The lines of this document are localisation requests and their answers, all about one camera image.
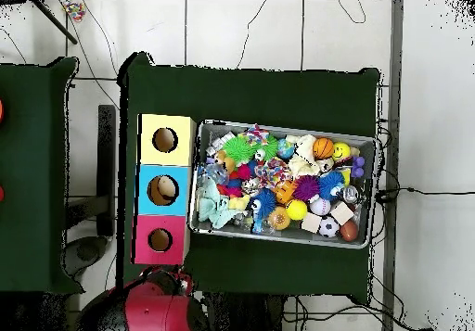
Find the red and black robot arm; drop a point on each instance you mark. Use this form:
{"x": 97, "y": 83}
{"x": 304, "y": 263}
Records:
{"x": 156, "y": 310}

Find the wooden box with three holes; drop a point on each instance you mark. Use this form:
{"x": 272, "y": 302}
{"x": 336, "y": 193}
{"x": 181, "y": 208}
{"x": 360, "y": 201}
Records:
{"x": 163, "y": 168}

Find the yellow duck plush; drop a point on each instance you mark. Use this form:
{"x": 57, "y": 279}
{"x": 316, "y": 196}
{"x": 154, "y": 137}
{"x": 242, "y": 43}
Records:
{"x": 239, "y": 202}

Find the brown bear plush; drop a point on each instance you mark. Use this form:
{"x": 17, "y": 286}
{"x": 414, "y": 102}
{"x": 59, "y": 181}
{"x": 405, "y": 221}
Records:
{"x": 222, "y": 158}

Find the plain yellow ball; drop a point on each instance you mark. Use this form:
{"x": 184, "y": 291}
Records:
{"x": 296, "y": 209}

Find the large green spiky ball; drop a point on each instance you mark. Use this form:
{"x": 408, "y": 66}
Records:
{"x": 239, "y": 148}

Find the black upright panel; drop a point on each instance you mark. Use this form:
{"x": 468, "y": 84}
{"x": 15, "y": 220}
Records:
{"x": 107, "y": 160}

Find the purple spiky ball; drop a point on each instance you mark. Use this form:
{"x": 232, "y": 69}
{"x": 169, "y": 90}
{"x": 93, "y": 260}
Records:
{"x": 306, "y": 188}

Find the black and white soccer ball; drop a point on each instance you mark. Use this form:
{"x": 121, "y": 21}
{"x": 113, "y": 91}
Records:
{"x": 328, "y": 227}

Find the brown football toy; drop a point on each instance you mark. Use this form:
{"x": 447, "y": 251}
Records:
{"x": 349, "y": 231}

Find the orange basketball toy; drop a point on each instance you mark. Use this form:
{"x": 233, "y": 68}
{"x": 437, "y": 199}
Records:
{"x": 323, "y": 148}

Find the dark green side table cloth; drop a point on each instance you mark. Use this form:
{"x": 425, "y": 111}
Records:
{"x": 33, "y": 160}

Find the yellow smiley face ball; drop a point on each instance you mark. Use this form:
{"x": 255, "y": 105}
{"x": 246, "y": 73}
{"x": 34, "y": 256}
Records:
{"x": 341, "y": 151}

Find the black rod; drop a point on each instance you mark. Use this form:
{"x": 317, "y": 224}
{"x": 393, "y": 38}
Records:
{"x": 55, "y": 22}

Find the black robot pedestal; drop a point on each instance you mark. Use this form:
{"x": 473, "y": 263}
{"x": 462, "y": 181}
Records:
{"x": 245, "y": 314}

